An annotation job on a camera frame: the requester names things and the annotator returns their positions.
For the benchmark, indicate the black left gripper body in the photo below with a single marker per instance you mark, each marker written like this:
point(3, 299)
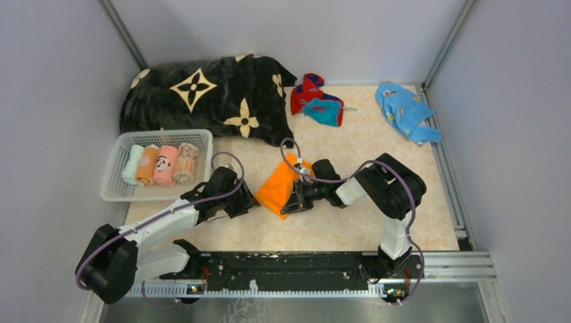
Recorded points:
point(236, 202)

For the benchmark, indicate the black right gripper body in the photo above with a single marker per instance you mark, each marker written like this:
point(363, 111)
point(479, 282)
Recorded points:
point(307, 193)

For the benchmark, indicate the orange towel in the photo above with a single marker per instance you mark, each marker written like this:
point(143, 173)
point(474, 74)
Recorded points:
point(146, 167)
point(277, 189)

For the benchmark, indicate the striped rabbit print towel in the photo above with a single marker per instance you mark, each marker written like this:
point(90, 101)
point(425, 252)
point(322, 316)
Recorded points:
point(186, 163)

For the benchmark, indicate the red blue cloth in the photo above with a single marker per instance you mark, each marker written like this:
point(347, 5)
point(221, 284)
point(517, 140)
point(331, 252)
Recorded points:
point(310, 100)

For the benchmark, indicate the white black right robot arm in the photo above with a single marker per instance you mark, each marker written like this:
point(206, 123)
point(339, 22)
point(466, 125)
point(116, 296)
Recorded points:
point(392, 187)

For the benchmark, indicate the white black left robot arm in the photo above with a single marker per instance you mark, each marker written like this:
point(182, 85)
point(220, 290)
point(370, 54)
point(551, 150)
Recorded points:
point(118, 258)

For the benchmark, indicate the rolled pink panda towel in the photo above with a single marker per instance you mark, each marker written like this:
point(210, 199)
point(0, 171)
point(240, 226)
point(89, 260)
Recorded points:
point(165, 165)

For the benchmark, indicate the white plastic basket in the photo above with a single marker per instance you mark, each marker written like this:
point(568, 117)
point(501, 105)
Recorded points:
point(115, 189)

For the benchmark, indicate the rolled orange towel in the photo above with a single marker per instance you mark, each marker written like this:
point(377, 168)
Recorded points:
point(146, 167)

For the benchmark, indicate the black floral blanket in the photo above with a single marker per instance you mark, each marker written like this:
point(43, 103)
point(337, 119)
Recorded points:
point(240, 96)

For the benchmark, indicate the rolled white green towel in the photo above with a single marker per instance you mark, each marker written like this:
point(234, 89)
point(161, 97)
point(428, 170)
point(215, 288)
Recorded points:
point(129, 172)

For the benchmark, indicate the blue patterned towel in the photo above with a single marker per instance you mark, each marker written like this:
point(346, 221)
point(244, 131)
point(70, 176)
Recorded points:
point(407, 112)

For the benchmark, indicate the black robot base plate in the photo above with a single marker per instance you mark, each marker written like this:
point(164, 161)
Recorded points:
point(297, 271)

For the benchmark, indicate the aluminium frame rail front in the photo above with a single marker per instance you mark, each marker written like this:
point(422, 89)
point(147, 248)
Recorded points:
point(182, 289)

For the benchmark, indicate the aluminium frame rail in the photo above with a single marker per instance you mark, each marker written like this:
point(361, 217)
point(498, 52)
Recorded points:
point(182, 289)
point(453, 196)

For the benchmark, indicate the aluminium frame rail right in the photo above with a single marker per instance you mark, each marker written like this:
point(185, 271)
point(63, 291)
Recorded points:
point(453, 196)

